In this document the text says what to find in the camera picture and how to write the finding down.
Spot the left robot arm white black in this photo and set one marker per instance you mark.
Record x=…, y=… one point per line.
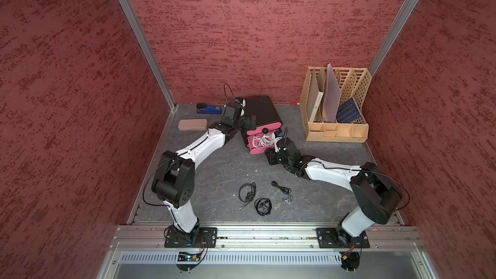
x=174, y=178

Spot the pink pencil case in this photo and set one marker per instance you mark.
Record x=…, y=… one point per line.
x=199, y=124

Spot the blue black stapler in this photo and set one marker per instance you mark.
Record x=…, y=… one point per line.
x=203, y=108

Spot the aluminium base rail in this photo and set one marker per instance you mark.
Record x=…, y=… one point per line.
x=269, y=237

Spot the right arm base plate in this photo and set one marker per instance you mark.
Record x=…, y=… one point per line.
x=338, y=238

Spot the beige file organizer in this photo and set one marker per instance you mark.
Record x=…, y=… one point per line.
x=353, y=83

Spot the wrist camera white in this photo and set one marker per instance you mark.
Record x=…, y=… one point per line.
x=277, y=148
x=242, y=103

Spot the aluminium corner post left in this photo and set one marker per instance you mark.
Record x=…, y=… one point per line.
x=144, y=44

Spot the beige paper folder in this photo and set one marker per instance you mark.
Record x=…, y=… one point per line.
x=316, y=94

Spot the dark blue notebook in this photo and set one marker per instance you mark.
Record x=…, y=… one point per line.
x=348, y=112

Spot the aluminium corner post right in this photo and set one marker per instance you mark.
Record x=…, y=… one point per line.
x=396, y=27

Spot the white earphones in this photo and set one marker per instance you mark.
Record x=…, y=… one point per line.
x=267, y=140
x=257, y=142

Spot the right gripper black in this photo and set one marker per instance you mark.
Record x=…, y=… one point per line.
x=270, y=156

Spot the translucent grey folder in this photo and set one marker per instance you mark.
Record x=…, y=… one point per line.
x=332, y=96

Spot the black earphones bottom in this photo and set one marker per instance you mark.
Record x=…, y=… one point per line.
x=263, y=206

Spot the black pink drawer cabinet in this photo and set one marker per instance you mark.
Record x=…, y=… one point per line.
x=268, y=121

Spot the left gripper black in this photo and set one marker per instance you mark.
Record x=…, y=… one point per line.
x=247, y=127

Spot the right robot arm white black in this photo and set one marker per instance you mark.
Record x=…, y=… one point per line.
x=377, y=195

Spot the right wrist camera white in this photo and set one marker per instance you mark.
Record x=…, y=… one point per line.
x=277, y=148

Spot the aluminium corner post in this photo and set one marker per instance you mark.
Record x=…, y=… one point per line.
x=396, y=27
x=144, y=44

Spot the black earphones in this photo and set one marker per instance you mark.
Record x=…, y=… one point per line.
x=263, y=206
x=247, y=193
x=288, y=198

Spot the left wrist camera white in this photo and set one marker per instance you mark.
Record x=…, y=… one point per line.
x=242, y=103

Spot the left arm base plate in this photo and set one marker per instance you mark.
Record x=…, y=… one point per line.
x=198, y=238

